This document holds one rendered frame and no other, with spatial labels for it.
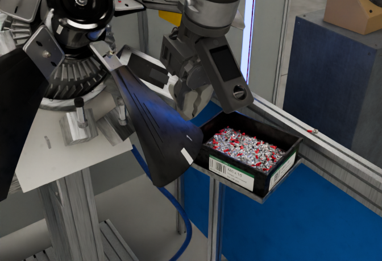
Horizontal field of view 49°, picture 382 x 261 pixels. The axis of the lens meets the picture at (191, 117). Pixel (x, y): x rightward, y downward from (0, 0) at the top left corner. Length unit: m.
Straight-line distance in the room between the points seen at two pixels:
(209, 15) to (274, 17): 1.68
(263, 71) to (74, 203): 1.47
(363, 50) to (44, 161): 0.85
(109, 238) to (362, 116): 1.10
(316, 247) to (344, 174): 0.29
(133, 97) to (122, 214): 1.31
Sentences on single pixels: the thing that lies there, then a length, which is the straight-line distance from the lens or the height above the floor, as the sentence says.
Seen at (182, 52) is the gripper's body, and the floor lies 1.18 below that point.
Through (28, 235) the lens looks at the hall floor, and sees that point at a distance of 2.04.
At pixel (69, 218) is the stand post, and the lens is 1.18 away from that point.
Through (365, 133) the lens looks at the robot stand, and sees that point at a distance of 1.36.
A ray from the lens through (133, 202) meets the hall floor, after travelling 2.07.
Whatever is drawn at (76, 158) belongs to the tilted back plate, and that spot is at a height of 0.86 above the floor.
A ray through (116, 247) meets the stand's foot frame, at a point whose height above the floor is 0.08.
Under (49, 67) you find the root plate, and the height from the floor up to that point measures 1.11.
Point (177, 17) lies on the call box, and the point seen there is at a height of 1.01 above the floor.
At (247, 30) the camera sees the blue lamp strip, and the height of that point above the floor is 1.05.
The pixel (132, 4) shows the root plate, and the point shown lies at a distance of 0.84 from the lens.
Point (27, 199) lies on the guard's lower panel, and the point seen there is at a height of 0.19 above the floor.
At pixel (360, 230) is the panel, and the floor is 0.69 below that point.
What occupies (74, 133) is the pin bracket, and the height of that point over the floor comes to 0.95.
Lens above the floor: 1.45
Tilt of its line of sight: 33 degrees down
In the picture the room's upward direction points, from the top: straight up
